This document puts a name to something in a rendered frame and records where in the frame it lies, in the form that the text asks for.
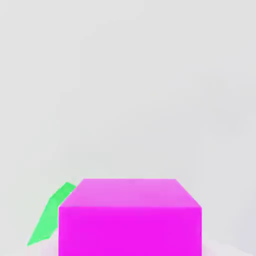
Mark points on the small magenta cube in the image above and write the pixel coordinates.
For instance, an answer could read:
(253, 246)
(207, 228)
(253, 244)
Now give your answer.
(130, 220)

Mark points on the small green cube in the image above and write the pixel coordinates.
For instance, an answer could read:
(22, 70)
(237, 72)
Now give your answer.
(49, 218)

